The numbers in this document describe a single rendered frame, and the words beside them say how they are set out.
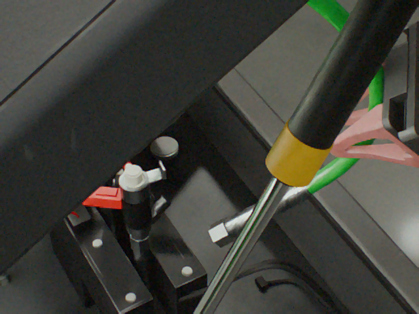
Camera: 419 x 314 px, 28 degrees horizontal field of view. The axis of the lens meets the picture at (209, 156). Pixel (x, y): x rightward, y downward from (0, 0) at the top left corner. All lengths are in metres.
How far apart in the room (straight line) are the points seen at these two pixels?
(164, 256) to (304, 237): 0.23
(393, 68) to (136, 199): 0.28
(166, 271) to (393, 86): 0.36
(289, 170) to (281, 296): 0.73
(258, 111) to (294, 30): 1.68
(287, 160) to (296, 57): 2.33
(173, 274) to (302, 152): 0.58
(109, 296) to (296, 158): 0.57
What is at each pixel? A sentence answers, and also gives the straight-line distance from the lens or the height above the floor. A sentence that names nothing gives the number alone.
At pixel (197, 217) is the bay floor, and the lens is 1.11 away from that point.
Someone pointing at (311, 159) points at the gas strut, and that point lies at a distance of 0.31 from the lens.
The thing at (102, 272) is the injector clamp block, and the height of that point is 0.98.
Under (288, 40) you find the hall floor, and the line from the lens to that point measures 2.70.
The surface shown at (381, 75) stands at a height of 1.28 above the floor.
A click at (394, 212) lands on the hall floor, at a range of 2.24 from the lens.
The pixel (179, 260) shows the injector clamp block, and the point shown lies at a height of 0.98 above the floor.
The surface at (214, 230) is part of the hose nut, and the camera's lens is 0.73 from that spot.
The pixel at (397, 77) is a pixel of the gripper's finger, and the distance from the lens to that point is 0.62.
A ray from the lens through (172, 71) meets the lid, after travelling 0.18.
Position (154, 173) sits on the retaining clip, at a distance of 0.80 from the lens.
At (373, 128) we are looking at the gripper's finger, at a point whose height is 1.26.
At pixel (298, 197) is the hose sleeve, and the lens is 0.70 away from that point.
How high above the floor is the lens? 1.69
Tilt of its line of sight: 47 degrees down
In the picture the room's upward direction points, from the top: straight up
